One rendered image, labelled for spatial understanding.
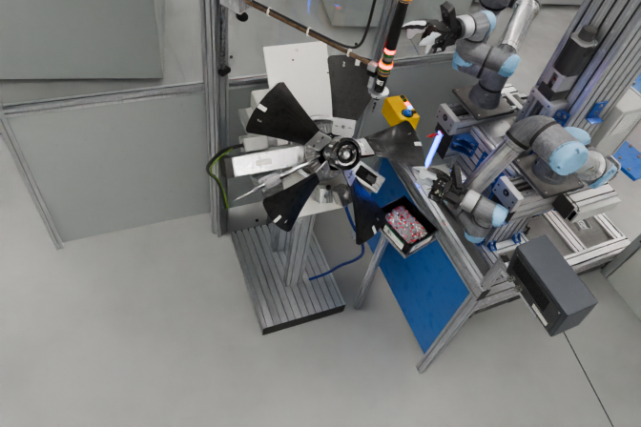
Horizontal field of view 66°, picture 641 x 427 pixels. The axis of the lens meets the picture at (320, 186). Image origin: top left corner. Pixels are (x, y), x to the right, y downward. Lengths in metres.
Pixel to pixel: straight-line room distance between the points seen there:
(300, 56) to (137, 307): 1.56
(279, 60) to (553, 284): 1.25
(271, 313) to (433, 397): 0.92
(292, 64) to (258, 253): 1.23
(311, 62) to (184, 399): 1.64
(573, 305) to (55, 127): 2.10
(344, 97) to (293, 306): 1.27
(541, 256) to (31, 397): 2.23
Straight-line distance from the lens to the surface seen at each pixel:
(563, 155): 1.76
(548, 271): 1.72
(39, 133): 2.48
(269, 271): 2.81
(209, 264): 2.91
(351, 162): 1.81
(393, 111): 2.28
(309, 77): 2.03
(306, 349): 2.70
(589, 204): 2.48
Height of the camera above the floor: 2.47
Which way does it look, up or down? 48 degrees down
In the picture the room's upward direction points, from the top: 12 degrees clockwise
